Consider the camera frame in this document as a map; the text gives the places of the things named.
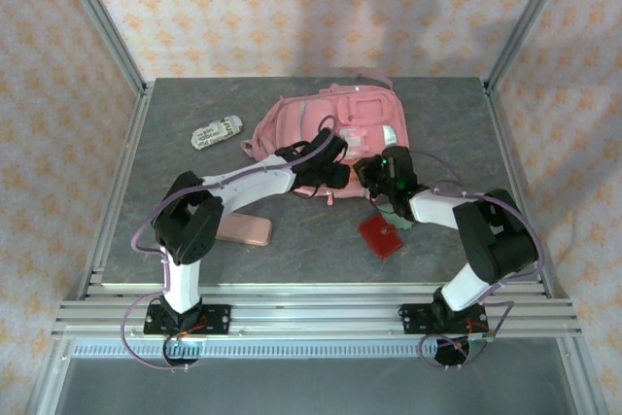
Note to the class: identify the red wallet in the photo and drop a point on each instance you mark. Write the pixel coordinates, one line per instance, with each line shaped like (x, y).
(381, 236)

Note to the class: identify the pink backpack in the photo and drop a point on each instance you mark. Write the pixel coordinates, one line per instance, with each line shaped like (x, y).
(291, 118)

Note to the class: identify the pink pencil case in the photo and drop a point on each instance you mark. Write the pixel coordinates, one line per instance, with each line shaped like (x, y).
(250, 230)

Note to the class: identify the black white printed pouch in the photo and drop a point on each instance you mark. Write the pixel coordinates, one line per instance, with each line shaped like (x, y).
(216, 132)

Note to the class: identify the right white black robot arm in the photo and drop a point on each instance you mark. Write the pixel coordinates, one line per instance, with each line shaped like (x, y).
(437, 206)

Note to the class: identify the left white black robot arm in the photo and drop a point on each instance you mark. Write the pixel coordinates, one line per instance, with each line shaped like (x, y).
(252, 184)

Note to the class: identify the aluminium frame side rail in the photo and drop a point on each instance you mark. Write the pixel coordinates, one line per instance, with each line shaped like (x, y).
(505, 143)
(121, 167)

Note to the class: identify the aluminium frame cross rail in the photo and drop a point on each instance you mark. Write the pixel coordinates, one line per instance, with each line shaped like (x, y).
(316, 313)

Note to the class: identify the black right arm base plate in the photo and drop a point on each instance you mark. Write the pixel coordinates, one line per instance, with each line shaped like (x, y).
(410, 318)

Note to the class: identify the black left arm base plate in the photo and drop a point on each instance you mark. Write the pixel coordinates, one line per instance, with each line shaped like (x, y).
(214, 320)

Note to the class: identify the aluminium frame post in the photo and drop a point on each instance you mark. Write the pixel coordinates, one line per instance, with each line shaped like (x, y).
(527, 21)
(104, 21)

